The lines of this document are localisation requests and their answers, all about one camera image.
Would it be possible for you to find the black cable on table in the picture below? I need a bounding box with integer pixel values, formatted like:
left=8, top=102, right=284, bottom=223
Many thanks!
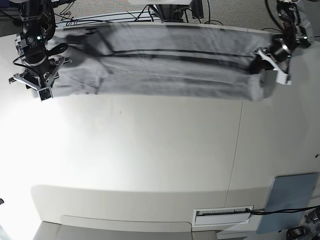
left=245, top=206, right=320, bottom=216

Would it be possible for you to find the white cable grommet tray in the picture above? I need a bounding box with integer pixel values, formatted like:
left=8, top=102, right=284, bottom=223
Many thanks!
left=191, top=205, right=254, bottom=227

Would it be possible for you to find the central camera stand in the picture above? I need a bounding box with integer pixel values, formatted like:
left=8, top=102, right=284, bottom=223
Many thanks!
left=146, top=0, right=204, bottom=24

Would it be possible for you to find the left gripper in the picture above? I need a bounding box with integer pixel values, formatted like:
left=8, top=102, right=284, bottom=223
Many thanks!
left=247, top=39, right=292, bottom=85

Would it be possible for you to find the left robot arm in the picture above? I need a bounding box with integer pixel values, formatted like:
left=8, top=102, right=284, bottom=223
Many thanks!
left=248, top=0, right=314, bottom=85

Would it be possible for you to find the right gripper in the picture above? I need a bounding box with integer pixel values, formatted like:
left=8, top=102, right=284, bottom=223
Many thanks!
left=8, top=56, right=72, bottom=101

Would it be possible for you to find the black device bottom right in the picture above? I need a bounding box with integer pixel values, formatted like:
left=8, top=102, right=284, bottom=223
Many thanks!
left=286, top=225, right=312, bottom=240

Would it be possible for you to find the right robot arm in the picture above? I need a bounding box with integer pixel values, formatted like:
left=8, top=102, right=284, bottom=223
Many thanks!
left=8, top=0, right=72, bottom=101

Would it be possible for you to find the grey T-shirt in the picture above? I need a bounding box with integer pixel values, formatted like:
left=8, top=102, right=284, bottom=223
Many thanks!
left=48, top=22, right=276, bottom=101

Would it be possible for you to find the blue-grey board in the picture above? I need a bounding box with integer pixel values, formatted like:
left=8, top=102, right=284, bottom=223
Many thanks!
left=256, top=172, right=319, bottom=234

